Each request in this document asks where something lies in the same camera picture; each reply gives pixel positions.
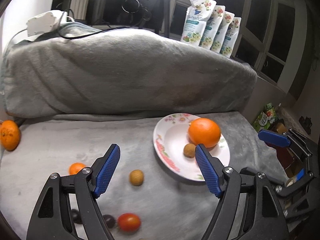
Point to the large smooth orange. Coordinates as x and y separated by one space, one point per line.
204 131

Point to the black camera tripod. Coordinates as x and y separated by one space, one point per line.
160 10

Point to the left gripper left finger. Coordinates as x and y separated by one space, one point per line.
52 218

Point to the green juice carton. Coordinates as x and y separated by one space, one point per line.
265 118

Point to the grey fleece back cushion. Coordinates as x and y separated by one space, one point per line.
79 72

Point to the floral white ceramic plate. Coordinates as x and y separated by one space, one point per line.
170 135

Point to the brown wooden box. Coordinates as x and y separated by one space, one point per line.
291 164

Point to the floral refill pouch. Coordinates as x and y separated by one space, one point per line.
196 19
221 32
212 26
231 37

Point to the red cherry tomato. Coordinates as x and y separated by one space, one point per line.
129 222

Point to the dark purple grape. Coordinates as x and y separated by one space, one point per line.
76 216
110 221

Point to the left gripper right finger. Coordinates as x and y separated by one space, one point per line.
263 216

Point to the white power adapter box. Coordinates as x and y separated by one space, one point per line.
45 22

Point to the small orange tangerine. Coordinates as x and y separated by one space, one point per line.
75 168

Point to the brown longan in plate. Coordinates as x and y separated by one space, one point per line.
189 150

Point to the rough-skinned mandarin orange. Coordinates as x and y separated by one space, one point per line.
10 135

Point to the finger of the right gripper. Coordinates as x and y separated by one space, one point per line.
274 138

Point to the brown longan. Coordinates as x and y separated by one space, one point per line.
136 177
189 150

